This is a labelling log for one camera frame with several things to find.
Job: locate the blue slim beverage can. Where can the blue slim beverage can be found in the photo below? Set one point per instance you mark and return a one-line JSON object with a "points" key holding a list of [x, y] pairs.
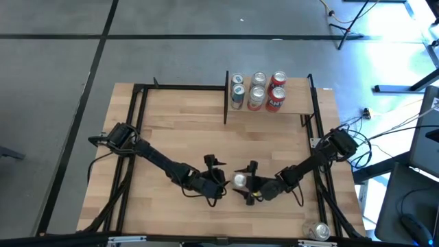
{"points": [[237, 97]]}

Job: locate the dark grey computer case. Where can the dark grey computer case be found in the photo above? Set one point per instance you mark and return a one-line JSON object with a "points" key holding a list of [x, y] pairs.
{"points": [[425, 137]]}

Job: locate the black horizontal frame beam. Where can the black horizontal frame beam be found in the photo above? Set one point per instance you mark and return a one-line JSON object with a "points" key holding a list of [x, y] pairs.
{"points": [[68, 241]]}

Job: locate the white and red soda can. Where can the white and red soda can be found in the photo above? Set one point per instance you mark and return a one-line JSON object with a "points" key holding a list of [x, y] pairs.
{"points": [[239, 180], [256, 98], [259, 78]]}

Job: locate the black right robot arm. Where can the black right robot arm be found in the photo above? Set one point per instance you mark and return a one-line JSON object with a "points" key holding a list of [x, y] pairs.
{"points": [[308, 163]]}

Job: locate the grey chair foot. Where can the grey chair foot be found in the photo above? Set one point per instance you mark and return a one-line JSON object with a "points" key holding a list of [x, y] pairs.
{"points": [[12, 153]]}

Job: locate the pale silver soda can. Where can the pale silver soda can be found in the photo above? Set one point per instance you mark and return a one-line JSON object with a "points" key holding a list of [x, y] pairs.
{"points": [[316, 230]]}

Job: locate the grey can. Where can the grey can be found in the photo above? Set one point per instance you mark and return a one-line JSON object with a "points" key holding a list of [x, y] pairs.
{"points": [[237, 79]]}

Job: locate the black computer mouse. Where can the black computer mouse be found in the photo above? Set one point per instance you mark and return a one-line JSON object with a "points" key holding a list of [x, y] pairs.
{"points": [[416, 230]]}

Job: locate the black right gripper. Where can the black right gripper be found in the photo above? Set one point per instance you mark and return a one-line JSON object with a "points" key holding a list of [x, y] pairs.
{"points": [[271, 190]]}

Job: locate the wooden shelf board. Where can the wooden shelf board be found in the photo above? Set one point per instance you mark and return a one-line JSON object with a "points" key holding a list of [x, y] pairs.
{"points": [[298, 99]]}

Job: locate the black desk support bar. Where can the black desk support bar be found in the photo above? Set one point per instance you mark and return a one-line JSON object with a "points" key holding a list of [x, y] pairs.
{"points": [[377, 169]]}

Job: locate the dark grey side desk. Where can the dark grey side desk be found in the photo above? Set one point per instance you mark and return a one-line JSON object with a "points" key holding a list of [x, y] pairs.
{"points": [[394, 212]]}

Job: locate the black tripod stand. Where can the black tripod stand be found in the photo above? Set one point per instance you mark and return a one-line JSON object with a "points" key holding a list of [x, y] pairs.
{"points": [[347, 31]]}

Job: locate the grey metal stand bar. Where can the grey metal stand bar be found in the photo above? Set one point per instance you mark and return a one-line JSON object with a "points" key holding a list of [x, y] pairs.
{"points": [[430, 51]]}

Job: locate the black desk foot bar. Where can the black desk foot bar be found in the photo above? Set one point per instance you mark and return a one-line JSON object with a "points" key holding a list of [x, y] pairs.
{"points": [[394, 89]]}

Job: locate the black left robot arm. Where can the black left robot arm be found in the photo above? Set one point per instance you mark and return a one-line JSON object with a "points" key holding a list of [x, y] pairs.
{"points": [[157, 159]]}

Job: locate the black metal table frame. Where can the black metal table frame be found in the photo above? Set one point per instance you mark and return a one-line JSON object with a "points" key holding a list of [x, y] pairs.
{"points": [[185, 87]]}

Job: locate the silver metal bracket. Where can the silver metal bracket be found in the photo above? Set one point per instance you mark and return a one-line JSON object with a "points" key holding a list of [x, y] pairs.
{"points": [[317, 244], [127, 239]]}

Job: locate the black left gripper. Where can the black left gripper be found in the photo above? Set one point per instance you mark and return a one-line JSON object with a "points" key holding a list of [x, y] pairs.
{"points": [[205, 185]]}

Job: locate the small yellow black plug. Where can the small yellow black plug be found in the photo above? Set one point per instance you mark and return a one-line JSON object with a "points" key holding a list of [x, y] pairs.
{"points": [[367, 112]]}

